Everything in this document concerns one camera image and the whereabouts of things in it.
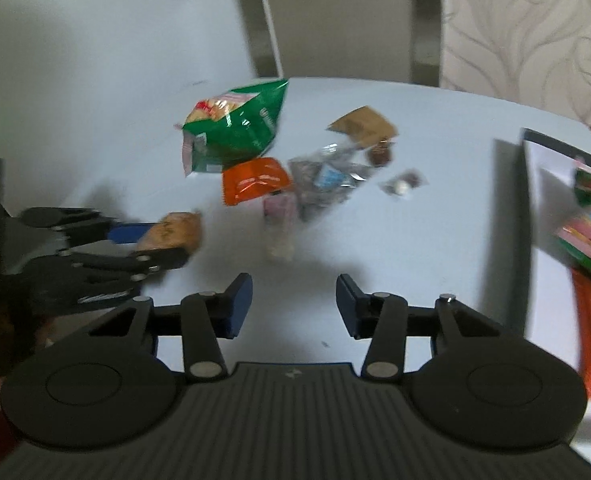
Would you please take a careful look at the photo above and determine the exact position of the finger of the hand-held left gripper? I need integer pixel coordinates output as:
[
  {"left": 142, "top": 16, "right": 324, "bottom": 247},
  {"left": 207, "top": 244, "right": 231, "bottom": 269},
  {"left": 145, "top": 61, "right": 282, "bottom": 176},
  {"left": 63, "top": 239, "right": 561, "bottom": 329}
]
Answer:
[
  {"left": 25, "top": 246, "right": 190, "bottom": 307},
  {"left": 19, "top": 206, "right": 157, "bottom": 246}
]

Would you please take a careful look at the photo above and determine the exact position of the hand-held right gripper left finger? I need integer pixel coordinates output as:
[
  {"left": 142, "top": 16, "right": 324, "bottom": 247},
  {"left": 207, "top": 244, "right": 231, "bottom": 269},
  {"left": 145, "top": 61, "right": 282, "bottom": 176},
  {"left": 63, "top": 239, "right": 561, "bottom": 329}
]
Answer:
[{"left": 89, "top": 272, "right": 254, "bottom": 380}]

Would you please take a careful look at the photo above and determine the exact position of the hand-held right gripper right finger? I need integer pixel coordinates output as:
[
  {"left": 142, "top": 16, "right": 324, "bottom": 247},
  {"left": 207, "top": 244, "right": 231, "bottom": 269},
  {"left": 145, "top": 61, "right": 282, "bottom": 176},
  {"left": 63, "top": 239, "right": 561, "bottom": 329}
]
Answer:
[{"left": 335, "top": 273, "right": 506, "bottom": 381}]

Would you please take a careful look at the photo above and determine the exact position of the brown snack packet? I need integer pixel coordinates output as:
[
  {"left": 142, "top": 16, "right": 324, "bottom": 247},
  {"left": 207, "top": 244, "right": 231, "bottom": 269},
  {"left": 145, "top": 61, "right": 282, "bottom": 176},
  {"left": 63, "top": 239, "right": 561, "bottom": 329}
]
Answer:
[{"left": 136, "top": 211, "right": 203, "bottom": 256}]

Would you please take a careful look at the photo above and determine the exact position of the orange snack packet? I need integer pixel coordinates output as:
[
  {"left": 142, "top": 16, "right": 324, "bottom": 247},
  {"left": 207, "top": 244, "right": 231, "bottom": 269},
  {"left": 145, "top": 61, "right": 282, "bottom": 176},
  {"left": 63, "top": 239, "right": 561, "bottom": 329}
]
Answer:
[{"left": 221, "top": 157, "right": 294, "bottom": 207}]

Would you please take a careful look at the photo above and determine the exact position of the green snack bag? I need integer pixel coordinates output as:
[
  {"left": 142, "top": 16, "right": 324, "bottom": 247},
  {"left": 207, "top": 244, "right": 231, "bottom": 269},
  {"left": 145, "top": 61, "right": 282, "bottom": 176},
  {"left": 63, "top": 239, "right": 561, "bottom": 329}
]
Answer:
[{"left": 182, "top": 79, "right": 289, "bottom": 177}]

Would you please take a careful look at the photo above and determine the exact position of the white tray with dark rim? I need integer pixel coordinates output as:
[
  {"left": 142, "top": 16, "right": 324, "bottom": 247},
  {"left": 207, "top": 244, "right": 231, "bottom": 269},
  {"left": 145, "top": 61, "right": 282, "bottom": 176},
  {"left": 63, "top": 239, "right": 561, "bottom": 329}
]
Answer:
[{"left": 520, "top": 129, "right": 591, "bottom": 461}]

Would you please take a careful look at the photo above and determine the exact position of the pink snack packet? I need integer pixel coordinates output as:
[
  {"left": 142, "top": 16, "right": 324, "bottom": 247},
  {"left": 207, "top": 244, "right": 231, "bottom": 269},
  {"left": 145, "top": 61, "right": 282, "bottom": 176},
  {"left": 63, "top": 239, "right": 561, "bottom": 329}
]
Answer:
[{"left": 262, "top": 194, "right": 299, "bottom": 261}]

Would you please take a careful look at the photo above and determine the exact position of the clear packet with blue label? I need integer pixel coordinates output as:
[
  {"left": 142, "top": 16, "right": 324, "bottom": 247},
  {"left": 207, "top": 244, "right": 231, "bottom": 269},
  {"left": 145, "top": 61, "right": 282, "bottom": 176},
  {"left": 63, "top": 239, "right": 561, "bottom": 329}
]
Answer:
[{"left": 289, "top": 144, "right": 381, "bottom": 221}]

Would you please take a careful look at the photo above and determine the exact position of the clear wrapped white candy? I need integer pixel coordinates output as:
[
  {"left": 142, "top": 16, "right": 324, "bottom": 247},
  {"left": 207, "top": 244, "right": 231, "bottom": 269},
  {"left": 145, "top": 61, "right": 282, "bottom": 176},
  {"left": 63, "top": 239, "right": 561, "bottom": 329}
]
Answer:
[{"left": 380, "top": 170, "right": 429, "bottom": 198}]

